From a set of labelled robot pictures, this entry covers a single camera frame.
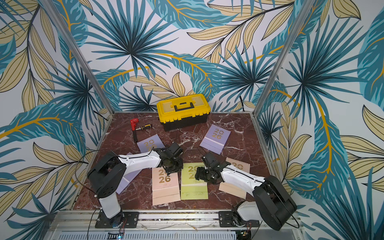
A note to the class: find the purple calendar back right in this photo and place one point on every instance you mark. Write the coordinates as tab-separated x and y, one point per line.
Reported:
215	139

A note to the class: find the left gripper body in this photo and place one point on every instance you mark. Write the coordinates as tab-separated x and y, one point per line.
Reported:
175	166

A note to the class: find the yellow black toolbox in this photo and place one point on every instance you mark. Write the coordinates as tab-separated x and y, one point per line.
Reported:
178	113

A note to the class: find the purple calendar back left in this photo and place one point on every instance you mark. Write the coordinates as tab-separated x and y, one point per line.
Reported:
150	143

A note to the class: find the pink calendar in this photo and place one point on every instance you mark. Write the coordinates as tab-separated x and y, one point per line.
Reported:
165	188
231	189

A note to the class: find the red clamp tool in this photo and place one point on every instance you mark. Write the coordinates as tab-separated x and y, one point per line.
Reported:
134	123

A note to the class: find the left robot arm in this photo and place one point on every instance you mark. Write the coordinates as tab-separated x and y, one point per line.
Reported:
107	174

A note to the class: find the yellow black screwdriver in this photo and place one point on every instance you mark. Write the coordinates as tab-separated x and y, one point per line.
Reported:
149	126

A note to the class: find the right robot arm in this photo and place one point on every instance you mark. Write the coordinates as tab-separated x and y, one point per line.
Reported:
272	203

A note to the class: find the purple calendar front left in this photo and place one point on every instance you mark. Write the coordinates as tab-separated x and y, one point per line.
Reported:
126	180

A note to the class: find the aluminium front rail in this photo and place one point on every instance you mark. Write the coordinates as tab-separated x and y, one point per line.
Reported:
166	225

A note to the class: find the green calendar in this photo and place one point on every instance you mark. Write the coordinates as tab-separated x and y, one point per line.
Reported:
192	189

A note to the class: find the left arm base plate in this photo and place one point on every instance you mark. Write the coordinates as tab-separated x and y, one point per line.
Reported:
124	220

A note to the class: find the purple calendar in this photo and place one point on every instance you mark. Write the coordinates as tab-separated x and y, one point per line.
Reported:
215	139
150	143
126	180

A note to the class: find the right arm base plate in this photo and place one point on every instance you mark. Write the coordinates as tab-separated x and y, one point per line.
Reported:
228	219

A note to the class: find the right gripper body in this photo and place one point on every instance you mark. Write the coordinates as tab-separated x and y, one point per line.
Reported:
204	174

